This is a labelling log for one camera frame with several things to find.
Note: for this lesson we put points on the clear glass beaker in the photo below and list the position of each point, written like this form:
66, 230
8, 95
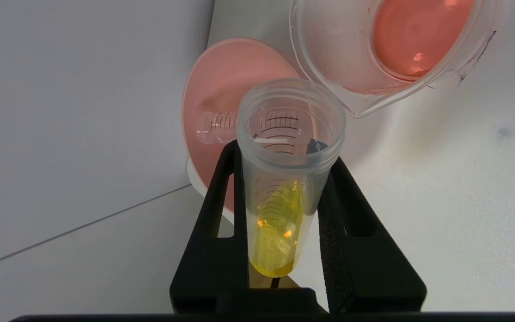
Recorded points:
396, 44

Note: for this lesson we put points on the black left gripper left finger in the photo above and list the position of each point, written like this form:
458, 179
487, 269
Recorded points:
213, 268

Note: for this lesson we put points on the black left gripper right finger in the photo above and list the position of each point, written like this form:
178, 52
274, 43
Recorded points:
373, 277

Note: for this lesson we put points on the test tube with yellow pigment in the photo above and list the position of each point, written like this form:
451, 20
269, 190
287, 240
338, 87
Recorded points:
284, 179

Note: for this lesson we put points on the test tube with red pigment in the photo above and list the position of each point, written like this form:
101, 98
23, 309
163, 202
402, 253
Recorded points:
217, 127

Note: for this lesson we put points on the pink plastic bowl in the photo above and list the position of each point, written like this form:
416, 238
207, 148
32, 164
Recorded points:
221, 80

